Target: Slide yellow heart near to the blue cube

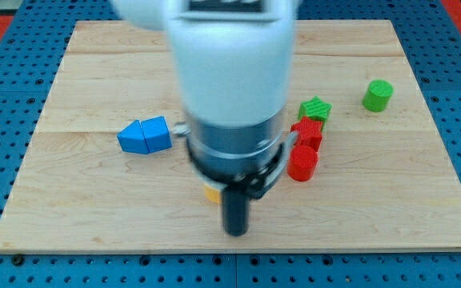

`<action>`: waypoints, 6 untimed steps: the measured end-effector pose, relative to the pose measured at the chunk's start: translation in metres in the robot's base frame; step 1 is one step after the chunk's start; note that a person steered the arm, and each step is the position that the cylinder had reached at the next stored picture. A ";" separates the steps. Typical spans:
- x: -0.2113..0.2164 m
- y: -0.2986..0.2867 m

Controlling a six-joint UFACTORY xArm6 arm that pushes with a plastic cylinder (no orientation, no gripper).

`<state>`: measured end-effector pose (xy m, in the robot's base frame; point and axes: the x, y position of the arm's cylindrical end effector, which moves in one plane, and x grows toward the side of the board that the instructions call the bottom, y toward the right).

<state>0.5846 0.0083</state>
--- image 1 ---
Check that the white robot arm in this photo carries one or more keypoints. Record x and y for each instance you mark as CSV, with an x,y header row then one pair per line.
x,y
233,63

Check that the blue triangular block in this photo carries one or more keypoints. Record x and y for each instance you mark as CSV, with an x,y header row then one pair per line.
x,y
131,139

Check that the red cylinder block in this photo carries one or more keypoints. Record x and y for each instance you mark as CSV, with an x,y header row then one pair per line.
x,y
302,163

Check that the wooden board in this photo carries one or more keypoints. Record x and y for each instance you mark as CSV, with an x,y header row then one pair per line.
x,y
384,182

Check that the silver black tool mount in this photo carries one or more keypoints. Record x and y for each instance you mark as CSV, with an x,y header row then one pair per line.
x,y
249,158

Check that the yellow heart block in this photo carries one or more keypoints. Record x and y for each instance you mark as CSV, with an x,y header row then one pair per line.
x,y
212,194

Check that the red star block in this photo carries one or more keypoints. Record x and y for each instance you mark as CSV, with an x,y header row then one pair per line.
x,y
309,133

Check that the green cylinder block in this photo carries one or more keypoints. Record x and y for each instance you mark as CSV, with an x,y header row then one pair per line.
x,y
378,95

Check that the green star block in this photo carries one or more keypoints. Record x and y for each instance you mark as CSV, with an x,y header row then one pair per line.
x,y
315,109

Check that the blue cube block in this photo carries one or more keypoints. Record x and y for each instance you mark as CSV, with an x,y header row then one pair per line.
x,y
156,134

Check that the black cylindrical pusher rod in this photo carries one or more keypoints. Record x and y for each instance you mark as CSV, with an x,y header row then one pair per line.
x,y
235,211

